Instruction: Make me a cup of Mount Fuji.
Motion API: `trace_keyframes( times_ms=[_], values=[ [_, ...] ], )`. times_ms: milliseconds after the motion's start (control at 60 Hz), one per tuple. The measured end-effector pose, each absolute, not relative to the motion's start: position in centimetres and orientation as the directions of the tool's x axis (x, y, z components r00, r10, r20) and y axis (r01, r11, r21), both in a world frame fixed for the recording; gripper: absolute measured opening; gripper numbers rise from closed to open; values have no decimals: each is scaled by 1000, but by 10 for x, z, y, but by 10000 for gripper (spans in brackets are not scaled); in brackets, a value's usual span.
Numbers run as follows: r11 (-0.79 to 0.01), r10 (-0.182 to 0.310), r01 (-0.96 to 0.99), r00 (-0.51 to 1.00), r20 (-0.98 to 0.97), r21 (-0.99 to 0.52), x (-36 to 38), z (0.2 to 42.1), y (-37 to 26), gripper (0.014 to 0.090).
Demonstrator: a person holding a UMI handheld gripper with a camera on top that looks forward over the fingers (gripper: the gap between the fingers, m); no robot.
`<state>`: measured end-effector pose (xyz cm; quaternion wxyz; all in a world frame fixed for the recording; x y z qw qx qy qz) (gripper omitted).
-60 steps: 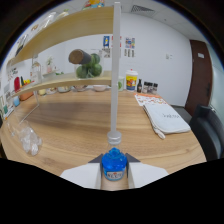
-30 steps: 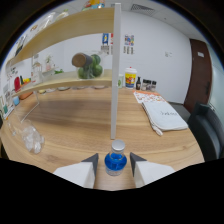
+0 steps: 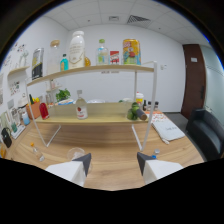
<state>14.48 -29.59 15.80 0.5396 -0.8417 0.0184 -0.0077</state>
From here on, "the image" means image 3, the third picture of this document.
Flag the blue liquid bottle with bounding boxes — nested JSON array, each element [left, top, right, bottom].
[[150, 148, 161, 160]]

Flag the clear bottle with orange cap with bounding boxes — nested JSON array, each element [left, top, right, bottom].
[[30, 142, 46, 163]]

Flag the white and blue cup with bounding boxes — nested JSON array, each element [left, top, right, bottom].
[[21, 111, 31, 126]]

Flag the clear glass with ice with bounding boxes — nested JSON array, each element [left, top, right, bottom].
[[66, 147, 93, 174]]

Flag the white notebook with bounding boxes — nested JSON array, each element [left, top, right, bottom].
[[151, 113, 186, 145]]

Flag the dark bottle with brown cap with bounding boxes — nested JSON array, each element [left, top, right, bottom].
[[135, 108, 148, 121]]

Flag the white tray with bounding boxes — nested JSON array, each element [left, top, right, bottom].
[[11, 123, 27, 140]]

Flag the green lime bunch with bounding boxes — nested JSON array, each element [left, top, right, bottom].
[[125, 101, 141, 122]]

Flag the red liquid glass bottle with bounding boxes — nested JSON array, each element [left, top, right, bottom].
[[38, 102, 50, 121]]

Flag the clear bottle with red label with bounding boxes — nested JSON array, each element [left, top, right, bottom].
[[75, 89, 89, 120]]

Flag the two-tier wooden shelf rack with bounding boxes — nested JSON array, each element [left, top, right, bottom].
[[24, 60, 158, 152]]

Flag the black kettle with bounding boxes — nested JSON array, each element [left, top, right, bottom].
[[0, 127, 13, 149]]

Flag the orange storage basket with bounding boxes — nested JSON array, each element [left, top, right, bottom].
[[25, 101, 42, 120]]

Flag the green potted plant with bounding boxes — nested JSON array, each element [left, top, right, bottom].
[[55, 88, 72, 103]]

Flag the white kitchen appliance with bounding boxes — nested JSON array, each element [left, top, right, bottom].
[[17, 96, 29, 109]]

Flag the teal bottle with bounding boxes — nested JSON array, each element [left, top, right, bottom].
[[59, 54, 70, 72]]

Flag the black and yellow can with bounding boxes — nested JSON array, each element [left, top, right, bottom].
[[31, 47, 45, 81]]

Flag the red and white box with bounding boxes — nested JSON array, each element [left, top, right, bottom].
[[109, 50, 120, 65]]

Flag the clear bottle with green cap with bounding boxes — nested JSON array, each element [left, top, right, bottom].
[[96, 38, 110, 66]]

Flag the vase with flowers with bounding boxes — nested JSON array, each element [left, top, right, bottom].
[[17, 44, 30, 68]]

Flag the small wall sticker sheet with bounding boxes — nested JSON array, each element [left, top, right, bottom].
[[9, 80, 21, 96]]

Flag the wooden wall shelf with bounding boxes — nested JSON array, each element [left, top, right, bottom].
[[7, 65, 31, 78]]

